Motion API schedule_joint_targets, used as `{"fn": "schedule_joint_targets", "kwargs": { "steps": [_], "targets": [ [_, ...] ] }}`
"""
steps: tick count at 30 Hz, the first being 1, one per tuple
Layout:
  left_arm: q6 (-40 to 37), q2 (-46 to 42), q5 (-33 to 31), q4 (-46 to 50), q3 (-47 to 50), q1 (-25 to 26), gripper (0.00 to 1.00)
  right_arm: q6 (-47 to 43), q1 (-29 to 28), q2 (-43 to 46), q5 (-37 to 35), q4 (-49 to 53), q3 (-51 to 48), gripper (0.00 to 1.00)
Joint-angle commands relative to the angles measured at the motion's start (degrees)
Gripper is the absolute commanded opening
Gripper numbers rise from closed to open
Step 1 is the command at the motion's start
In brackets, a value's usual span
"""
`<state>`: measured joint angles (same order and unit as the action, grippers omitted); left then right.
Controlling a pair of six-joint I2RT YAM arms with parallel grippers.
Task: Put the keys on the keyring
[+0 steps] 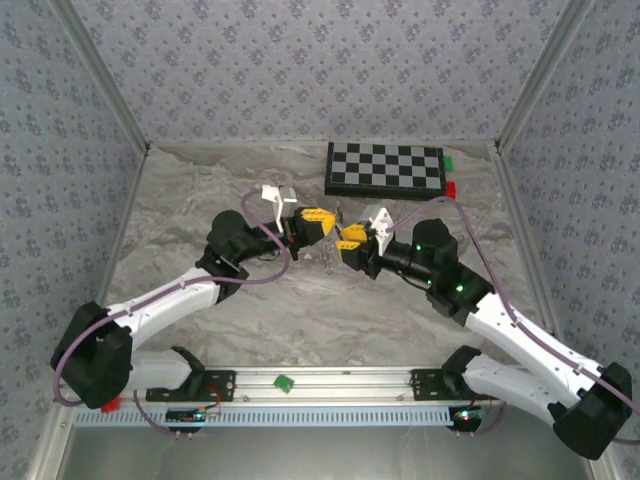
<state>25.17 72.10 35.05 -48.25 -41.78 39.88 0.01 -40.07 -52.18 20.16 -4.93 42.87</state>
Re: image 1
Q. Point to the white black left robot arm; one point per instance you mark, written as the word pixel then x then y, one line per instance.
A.
pixel 155 307

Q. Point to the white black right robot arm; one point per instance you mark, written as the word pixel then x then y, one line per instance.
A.
pixel 520 335

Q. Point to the red toy brick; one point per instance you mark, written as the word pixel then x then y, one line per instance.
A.
pixel 111 406
pixel 451 190

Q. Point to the black grey chessboard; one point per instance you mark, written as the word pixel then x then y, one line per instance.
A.
pixel 385 167

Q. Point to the green toy brick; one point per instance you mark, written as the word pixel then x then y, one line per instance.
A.
pixel 447 163
pixel 283 383

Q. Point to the aluminium side beam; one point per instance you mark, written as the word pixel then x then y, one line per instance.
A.
pixel 525 225
pixel 119 225

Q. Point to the small circuit board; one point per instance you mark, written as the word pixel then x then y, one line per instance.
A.
pixel 467 417
pixel 182 415

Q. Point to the grey metal shelf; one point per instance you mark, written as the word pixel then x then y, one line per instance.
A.
pixel 320 455

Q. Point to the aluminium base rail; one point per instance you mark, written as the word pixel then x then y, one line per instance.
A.
pixel 340 385

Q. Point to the aluminium frame post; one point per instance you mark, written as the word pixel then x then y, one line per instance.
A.
pixel 542 75

